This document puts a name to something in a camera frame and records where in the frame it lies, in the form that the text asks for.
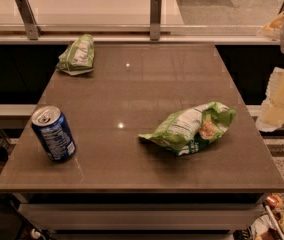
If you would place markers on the glass barrier panel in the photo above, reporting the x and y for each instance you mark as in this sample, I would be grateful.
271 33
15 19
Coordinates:
182 17

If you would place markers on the green rice chip bag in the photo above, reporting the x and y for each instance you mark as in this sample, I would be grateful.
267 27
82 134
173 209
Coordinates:
191 130

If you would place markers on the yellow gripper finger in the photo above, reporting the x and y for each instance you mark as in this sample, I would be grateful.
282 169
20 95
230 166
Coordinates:
272 29
272 108

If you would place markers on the wire basket with snacks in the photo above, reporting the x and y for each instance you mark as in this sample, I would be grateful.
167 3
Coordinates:
270 225

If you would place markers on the green jalapeno chip bag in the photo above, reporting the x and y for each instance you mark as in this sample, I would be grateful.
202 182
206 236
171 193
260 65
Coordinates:
78 58

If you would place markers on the left metal bracket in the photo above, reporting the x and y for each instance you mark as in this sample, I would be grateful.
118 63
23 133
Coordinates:
31 28

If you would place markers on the blue soda can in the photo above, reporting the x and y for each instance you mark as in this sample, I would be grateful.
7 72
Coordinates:
51 127

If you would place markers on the middle metal bracket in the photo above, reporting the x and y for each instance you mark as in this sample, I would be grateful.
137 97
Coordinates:
155 19

